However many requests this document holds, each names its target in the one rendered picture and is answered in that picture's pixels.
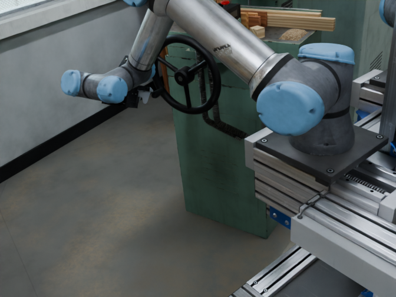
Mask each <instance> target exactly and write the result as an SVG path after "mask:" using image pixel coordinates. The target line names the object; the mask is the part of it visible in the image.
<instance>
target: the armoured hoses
mask: <svg viewBox="0 0 396 297"><path fill-rule="evenodd" d="M195 53H196V54H195V55H196V62H197V63H196V64H197V65H198V64H200V63H201V62H202V61H203V57H202V56H201V55H200V54H199V53H198V52H197V51H196V50H195ZM207 69H208V70H207V71H208V75H209V76H208V77H209V85H210V92H211V93H210V94H212V89H213V79H212V74H211V72H210V69H209V66H208V65H207ZM197 74H198V80H199V81H198V82H199V89H200V90H199V93H200V101H201V105H203V104H205V103H206V102H207V99H206V98H207V96H206V87H205V78H204V68H201V69H199V70H198V73H197ZM212 110H213V118H214V121H213V120H212V119H210V117H209V116H208V111H207V112H205V113H203V114H202V118H203V120H204V122H206V124H208V125H210V126H212V127H214V128H215V129H217V130H220V131H221V132H223V133H225V134H227V135H228V136H231V137H233V138H235V139H236V140H238V141H242V138H243V139H244V138H247V137H249V136H251V135H250V134H248V133H245V132H244V131H242V130H239V129H237V128H236V127H233V126H231V125H229V124H226V123H225V122H223V121H222V120H221V119H220V114H219V106H218V101H217V102H216V104H215V105H214V106H213V107H212Z"/></svg>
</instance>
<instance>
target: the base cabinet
mask: <svg viewBox="0 0 396 297"><path fill-rule="evenodd" d="M168 81H169V90H170V95H171V96H172V97H173V98H174V99H175V100H176V101H178V102H179V103H181V104H183V105H187V104H186V96H185V92H184V87H183V86H180V85H178V83H176V81H175V79H174V77H170V76H168ZM199 90H200V89H199V82H198V81H195V80H193V81H192V82H191V83H189V94H190V101H191V105H192V107H198V106H201V101H200V93H199ZM256 105H257V103H256V102H255V101H254V100H253V99H252V98H251V97H250V90H248V89H244V88H237V87H231V86H226V85H222V86H221V92H220V96H219V99H218V106H219V114H220V119H221V120H222V121H223V122H225V123H226V124H229V125H231V126H233V127H236V128H237V129H239V130H242V131H244V132H245V133H248V134H250V135H252V134H255V133H256V132H258V131H260V130H261V129H262V121H261V119H260V118H259V112H257V108H256ZM172 111H173V120H174V128H175V133H176V141H177V149H178V154H179V163H180V171H181V179H182V184H183V193H184V201H185V206H186V211H188V212H192V213H194V214H197V215H200V216H203V217H206V218H208V219H211V220H214V221H217V222H220V223H223V224H225V225H228V226H231V227H234V228H237V229H240V230H242V231H245V232H248V233H251V234H253V235H256V236H260V237H262V238H265V239H267V238H268V237H269V236H270V234H271V233H272V231H273V230H274V228H275V227H276V225H277V224H278V222H277V221H275V220H273V219H272V218H270V216H269V215H268V214H266V203H265V202H263V201H261V200H260V199H258V198H256V197H255V179H254V170H252V169H250V168H248V167H246V164H245V139H243V138H242V141H238V140H236V139H235V138H233V137H231V136H228V135H227V134H225V133H223V132H221V131H220V130H217V129H215V128H214V127H212V126H210V125H208V124H206V122H204V120H203V118H202V114H196V115H191V114H185V113H182V112H180V111H178V110H176V109H175V108H173V107H172Z"/></svg>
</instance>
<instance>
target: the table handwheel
mask: <svg viewBox="0 0 396 297"><path fill-rule="evenodd" d="M173 43H181V44H186V45H188V46H190V47H192V48H193V49H195V50H196V51H197V52H198V53H199V54H200V55H201V56H202V57H203V58H204V61H202V62H201V63H200V64H198V65H197V64H196V63H195V64H193V65H191V66H190V67H188V66H183V67H181V68H180V69H178V68H176V67H175V66H173V65H172V64H170V63H169V62H167V61H166V60H165V59H163V58H162V57H161V56H160V53H161V52H162V50H163V49H164V48H165V47H166V46H168V45H170V44H173ZM159 61H160V62H161V63H162V64H164V65H165V66H167V67H168V68H170V69H171V70H172V71H174V79H175V81H176V83H178V85H180V86H183V87H184V92H185V96H186V104H187V105H183V104H181V103H179V102H178V101H176V100H175V99H174V98H173V97H172V96H171V95H170V94H169V93H168V92H167V90H166V89H165V87H164V85H163V83H162V81H161V79H160V76H159V70H158V62H159ZM154 65H155V67H156V68H155V71H156V72H155V75H154V76H153V77H152V79H153V82H154V85H155V86H156V88H157V90H158V89H160V88H164V92H163V93H162V94H161V96H162V97H163V99H164V100H165V101H166V102H167V103H168V104H169V105H170V106H172V107H173V108H175V109H176V110H178V111H180V112H182V113H185V114H191V115H196V114H203V113H205V112H207V111H209V110H210V109H211V108H212V107H213V106H214V105H215V104H216V102H217V101H218V99H219V96H220V92H221V86H222V83H221V76H220V71H219V68H218V66H217V64H216V61H215V59H214V58H213V56H212V54H211V53H210V52H209V51H208V50H207V49H206V48H205V47H203V46H202V45H201V44H200V43H198V42H197V41H196V40H195V39H194V38H192V37H189V36H187V35H182V34H174V35H169V36H167V37H166V39H165V41H164V44H163V46H162V48H161V50H160V52H159V54H158V56H157V58H156V60H155V62H154ZM207 65H208V66H209V69H210V72H211V74H212V79H213V89H212V94H211V96H210V98H209V99H208V101H207V102H206V103H205V104H203V105H201V106H198V107H192V105H191V101H190V94H189V83H191V82H192V81H193V80H194V76H195V75H196V74H197V73H198V70H199V69H201V68H204V69H205V68H207Z"/></svg>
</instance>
